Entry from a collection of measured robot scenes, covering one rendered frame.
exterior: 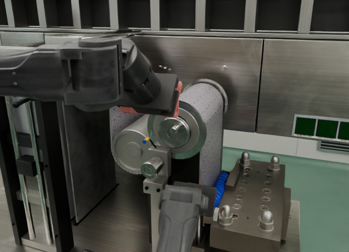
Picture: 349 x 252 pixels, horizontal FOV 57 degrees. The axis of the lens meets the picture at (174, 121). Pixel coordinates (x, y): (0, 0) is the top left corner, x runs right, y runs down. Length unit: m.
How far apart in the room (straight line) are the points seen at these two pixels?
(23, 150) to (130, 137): 0.27
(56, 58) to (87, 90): 0.05
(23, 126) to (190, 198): 0.48
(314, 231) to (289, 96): 1.75
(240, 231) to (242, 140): 2.85
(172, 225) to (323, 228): 2.25
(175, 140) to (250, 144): 2.90
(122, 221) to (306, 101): 0.67
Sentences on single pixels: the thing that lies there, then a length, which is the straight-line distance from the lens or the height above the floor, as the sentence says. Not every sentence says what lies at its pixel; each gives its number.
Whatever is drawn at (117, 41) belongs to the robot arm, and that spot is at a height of 1.48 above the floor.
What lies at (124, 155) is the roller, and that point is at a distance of 0.85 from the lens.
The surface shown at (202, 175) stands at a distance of 0.80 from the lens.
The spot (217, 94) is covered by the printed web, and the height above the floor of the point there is 1.29.
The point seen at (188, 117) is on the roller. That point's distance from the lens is 0.73.
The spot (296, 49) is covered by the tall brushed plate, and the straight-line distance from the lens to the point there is 1.00.
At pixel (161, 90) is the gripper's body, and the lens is 0.53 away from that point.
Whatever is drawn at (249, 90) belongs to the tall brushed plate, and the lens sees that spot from 1.03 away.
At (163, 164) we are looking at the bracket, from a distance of 0.76.
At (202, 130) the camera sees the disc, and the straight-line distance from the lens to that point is 0.73.
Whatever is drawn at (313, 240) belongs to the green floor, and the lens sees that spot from 2.57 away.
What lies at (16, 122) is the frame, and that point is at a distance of 0.87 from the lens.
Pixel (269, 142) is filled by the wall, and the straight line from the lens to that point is 3.59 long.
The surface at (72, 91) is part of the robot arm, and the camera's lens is 0.40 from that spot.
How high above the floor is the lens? 1.52
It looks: 19 degrees down
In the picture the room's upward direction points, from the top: straight up
